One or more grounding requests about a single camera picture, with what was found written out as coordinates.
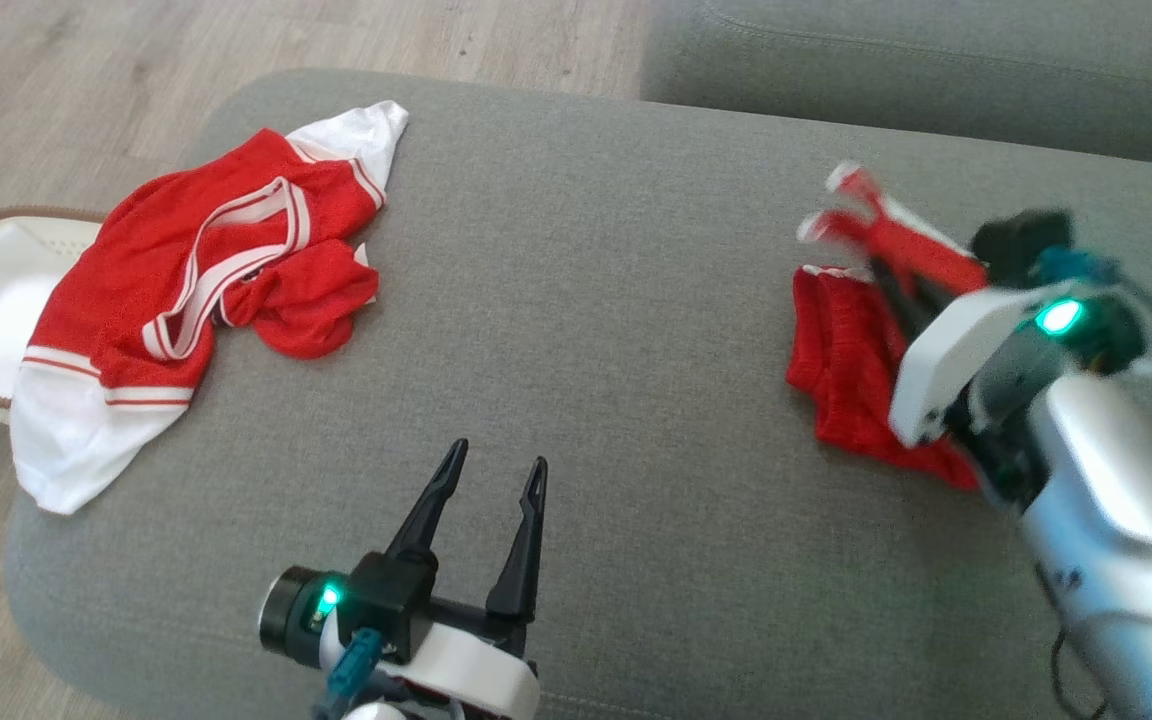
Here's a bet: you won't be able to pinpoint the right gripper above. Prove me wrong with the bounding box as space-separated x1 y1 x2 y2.
871 208 1152 506

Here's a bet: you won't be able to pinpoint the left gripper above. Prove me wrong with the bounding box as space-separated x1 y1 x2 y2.
258 438 549 720

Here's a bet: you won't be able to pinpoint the red shorts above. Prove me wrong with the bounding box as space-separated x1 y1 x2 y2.
786 162 992 493

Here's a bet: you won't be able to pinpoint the large grey sofa seat cushion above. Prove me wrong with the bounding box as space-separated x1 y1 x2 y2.
4 68 1152 720

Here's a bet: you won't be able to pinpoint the small grey sofa seat cushion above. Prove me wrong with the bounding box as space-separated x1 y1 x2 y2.
639 0 1152 171

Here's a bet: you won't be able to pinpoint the red and white jersey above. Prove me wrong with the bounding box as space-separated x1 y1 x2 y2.
11 100 410 516

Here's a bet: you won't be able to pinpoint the right teal cable plug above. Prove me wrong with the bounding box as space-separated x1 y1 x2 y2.
1036 248 1122 288

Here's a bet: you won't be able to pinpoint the teal cable plug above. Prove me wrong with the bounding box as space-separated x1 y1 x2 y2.
1036 248 1122 288
326 628 384 703

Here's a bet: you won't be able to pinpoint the left teal cable plug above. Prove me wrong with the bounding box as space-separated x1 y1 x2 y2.
326 628 384 703

